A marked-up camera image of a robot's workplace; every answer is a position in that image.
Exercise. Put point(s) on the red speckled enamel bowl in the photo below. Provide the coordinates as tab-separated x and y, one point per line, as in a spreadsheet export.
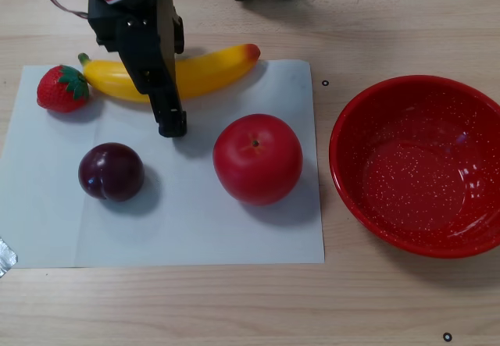
414	190

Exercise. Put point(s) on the grey duct tape piece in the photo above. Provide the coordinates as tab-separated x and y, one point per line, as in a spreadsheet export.
6	256

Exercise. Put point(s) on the white paper sheet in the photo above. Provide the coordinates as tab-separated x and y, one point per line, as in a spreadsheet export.
176	229

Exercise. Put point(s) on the red plastic strawberry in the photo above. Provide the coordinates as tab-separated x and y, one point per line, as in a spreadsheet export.
54	92

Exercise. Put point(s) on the yellow plastic banana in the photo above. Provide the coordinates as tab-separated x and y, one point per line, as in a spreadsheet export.
211	72

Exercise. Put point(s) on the dark purple plastic plum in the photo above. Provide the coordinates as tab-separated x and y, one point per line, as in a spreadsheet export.
111	172

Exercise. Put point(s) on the red plastic apple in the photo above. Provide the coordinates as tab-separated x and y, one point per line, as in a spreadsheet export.
258	166

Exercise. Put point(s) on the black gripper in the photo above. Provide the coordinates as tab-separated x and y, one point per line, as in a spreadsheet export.
145	55

